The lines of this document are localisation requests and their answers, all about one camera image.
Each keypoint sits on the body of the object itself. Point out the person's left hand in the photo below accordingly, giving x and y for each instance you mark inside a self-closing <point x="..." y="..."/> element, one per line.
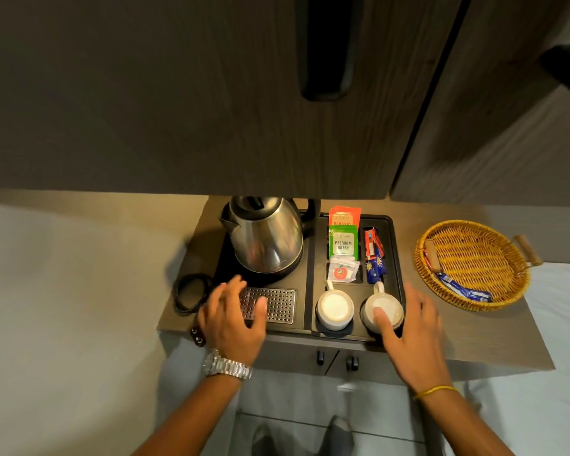
<point x="230" y="327"/>

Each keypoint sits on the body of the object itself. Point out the person's right hand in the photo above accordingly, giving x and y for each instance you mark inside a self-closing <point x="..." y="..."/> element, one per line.
<point x="420" y="351"/>

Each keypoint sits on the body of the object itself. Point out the white ceramic cup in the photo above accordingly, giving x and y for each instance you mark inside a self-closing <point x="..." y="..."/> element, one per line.
<point x="387" y="303"/>
<point x="335" y="308"/>

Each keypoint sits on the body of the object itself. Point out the black plastic tray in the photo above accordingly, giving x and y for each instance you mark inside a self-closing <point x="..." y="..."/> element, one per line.
<point x="309" y="299"/>

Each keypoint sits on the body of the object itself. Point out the woven wicker basket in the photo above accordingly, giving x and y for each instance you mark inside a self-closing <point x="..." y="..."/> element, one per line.
<point x="480" y="261"/>

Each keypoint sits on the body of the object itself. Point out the white packet with red logo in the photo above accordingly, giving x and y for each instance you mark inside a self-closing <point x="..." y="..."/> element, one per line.
<point x="343" y="271"/>

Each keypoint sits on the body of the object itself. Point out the red and blue sachets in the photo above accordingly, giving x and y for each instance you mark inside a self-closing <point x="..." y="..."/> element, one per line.
<point x="373" y="242"/>

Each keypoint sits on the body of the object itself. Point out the green tea packet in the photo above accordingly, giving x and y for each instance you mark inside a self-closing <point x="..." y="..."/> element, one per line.
<point x="343" y="244"/>

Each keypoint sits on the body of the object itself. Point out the orange classic tea packet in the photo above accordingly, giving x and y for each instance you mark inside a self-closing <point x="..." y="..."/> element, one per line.
<point x="344" y="216"/>

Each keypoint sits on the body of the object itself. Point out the person's left forearm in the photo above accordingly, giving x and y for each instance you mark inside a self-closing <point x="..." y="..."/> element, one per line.
<point x="195" y="417"/>

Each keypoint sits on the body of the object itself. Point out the blue stick packet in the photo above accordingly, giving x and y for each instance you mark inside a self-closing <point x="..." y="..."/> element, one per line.
<point x="451" y="282"/>
<point x="477" y="295"/>

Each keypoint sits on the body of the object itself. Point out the person's right shoe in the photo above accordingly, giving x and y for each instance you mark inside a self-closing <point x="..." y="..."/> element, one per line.
<point x="338" y="436"/>

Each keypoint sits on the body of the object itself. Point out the black power plug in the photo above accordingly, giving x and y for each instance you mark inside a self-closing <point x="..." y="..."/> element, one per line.
<point x="198" y="336"/>

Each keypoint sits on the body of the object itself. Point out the silver wristwatch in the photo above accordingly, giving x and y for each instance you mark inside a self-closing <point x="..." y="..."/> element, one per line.
<point x="225" y="365"/>

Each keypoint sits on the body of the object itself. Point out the yellow wrist band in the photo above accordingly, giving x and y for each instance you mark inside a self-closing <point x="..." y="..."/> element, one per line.
<point x="434" y="391"/>

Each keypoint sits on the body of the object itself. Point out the perforated metal drip plate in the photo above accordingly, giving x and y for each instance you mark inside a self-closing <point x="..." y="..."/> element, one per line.
<point x="280" y="306"/>

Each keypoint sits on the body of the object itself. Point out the black cabinet knob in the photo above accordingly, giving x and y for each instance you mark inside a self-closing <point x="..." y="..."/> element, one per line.
<point x="352" y="364"/>
<point x="320" y="358"/>

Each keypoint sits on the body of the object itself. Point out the wooden low cabinet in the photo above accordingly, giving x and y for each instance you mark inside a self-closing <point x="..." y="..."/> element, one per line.
<point x="494" y="337"/>

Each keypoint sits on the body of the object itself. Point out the stainless steel electric kettle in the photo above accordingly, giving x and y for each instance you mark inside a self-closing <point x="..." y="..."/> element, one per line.
<point x="266" y="237"/>

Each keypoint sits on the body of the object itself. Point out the grey wood wardrobe door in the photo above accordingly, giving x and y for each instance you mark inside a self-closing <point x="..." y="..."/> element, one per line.
<point x="503" y="147"/>
<point x="147" y="99"/>

